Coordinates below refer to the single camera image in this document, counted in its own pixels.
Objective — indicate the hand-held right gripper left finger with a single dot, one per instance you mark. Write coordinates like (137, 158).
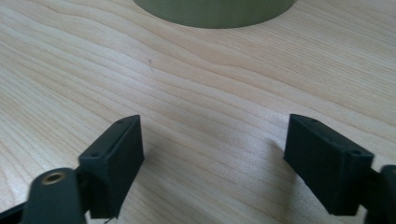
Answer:
(115, 161)

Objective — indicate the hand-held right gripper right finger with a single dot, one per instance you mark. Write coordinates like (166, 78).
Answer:
(327, 165)

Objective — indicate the green round trash bin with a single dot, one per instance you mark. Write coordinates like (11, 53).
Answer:
(214, 14)

